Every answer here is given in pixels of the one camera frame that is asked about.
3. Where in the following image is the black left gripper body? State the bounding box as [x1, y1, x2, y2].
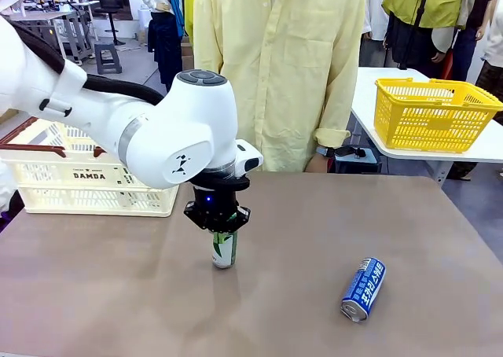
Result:
[189, 175, 252, 221]

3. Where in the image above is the white green leaf can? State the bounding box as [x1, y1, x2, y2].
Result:
[211, 230, 239, 270]

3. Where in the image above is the blue Pocari Sweat can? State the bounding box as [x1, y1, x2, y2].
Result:
[340, 256, 387, 324]

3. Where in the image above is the person's left forearm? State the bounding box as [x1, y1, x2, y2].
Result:
[313, 73, 362, 150]

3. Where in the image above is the cream shopping basket brown rim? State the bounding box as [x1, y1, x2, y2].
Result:
[0, 116, 180, 218]

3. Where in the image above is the yellow plastic basket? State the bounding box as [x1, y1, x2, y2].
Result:
[373, 77, 503, 154]

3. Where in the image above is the person's left hand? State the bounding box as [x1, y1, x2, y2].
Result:
[306, 153, 329, 173]

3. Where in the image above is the blue grey stool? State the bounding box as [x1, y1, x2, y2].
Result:
[333, 152, 382, 174]

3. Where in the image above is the person in yellow shirt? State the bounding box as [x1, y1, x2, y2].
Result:
[193, 0, 367, 173]

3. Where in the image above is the mannequin with dark skirt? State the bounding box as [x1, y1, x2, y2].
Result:
[137, 0, 185, 94]

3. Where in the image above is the white side table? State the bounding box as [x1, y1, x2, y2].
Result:
[351, 66, 503, 189]

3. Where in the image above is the grey step stool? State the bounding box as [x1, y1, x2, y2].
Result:
[94, 42, 123, 75]

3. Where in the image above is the grey workshop desk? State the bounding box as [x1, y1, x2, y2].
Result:
[11, 9, 95, 65]

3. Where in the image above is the person in lime jacket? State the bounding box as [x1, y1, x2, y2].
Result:
[381, 0, 479, 81]

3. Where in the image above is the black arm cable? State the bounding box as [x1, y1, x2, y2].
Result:
[7, 18, 164, 106]

